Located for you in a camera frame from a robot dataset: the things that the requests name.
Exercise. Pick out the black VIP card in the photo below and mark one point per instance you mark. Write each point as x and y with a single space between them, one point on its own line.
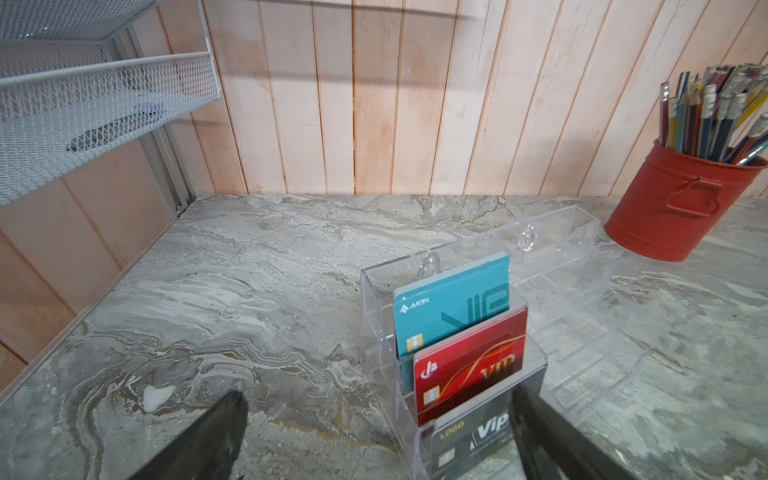
466 435

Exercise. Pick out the red metal pencil bucket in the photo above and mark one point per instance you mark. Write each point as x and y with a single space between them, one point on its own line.
675 200

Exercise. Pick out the bundle of coloured pencils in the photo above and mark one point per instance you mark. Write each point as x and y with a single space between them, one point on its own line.
715 116

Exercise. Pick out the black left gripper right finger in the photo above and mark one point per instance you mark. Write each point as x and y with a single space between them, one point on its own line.
552 448

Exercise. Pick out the red VIP card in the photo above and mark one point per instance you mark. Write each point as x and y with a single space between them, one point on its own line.
454 370

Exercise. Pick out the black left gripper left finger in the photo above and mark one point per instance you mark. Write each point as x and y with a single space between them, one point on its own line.
208 448

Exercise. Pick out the white wire mesh shelf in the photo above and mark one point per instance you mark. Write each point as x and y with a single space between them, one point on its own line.
76 85

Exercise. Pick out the clear acrylic card display stand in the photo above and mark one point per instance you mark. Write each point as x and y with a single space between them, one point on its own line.
576 324

